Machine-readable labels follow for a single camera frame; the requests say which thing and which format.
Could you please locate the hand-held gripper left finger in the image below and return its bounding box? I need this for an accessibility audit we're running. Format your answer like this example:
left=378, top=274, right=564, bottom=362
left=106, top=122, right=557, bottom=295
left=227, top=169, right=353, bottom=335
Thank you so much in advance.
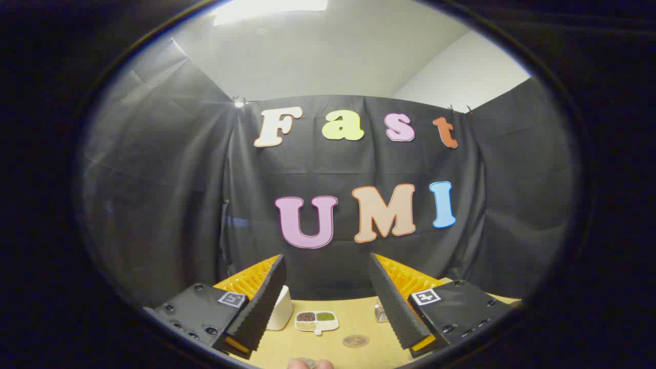
left=143, top=254, right=288, bottom=360

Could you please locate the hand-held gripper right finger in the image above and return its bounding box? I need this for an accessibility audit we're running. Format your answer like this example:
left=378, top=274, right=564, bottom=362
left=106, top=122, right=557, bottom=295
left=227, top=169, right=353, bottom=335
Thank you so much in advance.
left=368, top=253, right=516, bottom=358

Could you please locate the white cup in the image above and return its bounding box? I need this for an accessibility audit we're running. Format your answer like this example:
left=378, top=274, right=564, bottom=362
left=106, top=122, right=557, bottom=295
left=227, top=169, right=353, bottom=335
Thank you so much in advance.
left=266, top=285, right=294, bottom=331

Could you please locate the wooden table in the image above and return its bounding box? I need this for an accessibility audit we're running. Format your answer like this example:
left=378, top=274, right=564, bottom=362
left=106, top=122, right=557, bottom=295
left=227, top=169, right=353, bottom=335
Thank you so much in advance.
left=228, top=278, right=521, bottom=369

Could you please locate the white divided dish with grains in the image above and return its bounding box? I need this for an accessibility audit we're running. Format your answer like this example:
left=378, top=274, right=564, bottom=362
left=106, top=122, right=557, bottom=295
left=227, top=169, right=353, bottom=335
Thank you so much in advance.
left=295, top=311, right=339, bottom=336

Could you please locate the black backdrop cloth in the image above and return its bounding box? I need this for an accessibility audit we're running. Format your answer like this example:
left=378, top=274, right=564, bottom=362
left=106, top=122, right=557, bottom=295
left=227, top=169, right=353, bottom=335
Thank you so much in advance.
left=82, top=38, right=580, bottom=308

